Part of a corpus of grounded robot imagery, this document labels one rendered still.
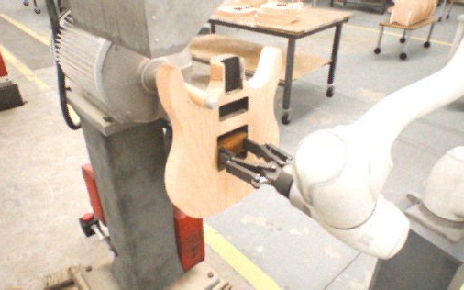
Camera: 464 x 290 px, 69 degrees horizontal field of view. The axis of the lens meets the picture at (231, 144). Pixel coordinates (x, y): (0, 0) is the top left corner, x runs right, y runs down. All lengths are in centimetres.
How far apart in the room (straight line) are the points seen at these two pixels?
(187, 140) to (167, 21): 30
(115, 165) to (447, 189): 103
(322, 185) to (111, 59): 55
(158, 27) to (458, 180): 100
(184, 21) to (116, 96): 36
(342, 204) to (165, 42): 33
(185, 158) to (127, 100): 21
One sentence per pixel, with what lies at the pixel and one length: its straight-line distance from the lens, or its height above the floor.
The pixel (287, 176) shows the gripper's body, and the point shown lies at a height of 113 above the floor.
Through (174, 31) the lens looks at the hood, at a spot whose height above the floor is 142.
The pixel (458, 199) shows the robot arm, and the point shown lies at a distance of 126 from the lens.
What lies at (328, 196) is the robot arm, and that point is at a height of 124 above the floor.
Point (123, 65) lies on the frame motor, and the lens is 82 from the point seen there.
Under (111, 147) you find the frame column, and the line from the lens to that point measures 106.
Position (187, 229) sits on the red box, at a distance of 141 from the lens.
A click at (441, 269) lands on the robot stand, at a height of 61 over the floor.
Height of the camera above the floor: 153
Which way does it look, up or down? 31 degrees down
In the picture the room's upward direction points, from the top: straight up
